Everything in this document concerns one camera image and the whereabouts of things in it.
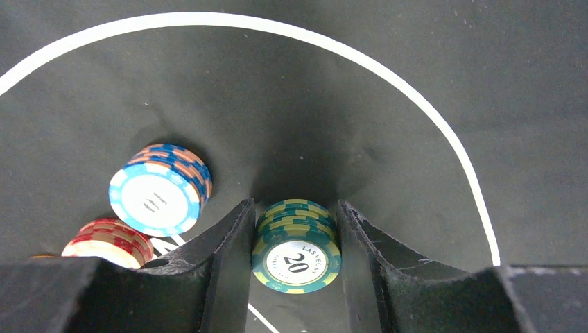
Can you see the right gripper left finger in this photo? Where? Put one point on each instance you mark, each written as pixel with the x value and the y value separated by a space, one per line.
pixel 202 286

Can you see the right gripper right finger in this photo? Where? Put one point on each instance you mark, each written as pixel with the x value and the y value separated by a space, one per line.
pixel 389 287

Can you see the green poker chip stack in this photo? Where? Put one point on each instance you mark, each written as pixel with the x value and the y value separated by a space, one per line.
pixel 296 248

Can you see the blue poker chip stack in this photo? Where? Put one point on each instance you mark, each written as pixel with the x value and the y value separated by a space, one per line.
pixel 161 191

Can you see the red poker chip stack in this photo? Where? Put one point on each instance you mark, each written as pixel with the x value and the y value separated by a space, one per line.
pixel 112 240

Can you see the black poker table mat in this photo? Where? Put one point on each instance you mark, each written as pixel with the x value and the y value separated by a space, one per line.
pixel 274 118

